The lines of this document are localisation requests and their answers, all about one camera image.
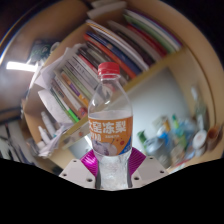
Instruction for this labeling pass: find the grey shaker bottle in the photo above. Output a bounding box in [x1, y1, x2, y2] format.
[143, 134, 173, 168]

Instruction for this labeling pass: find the clear glass bottle white cap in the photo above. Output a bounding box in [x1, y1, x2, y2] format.
[190, 86, 210, 131]

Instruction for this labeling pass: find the green bottle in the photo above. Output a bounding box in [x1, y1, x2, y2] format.
[137, 129, 149, 148]

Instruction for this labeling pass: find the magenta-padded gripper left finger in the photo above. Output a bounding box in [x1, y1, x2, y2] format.
[59, 148, 100, 190]

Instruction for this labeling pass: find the clear red-capped drink bottle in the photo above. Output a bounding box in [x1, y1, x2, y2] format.
[87, 61, 134, 191]

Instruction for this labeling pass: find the white-lidded jar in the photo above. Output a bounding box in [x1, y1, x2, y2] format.
[192, 129, 209, 158]

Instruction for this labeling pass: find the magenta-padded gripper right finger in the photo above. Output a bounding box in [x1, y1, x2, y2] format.
[128, 147, 170, 189]

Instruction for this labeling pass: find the ceiling light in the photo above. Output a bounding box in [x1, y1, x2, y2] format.
[5, 60, 38, 73]

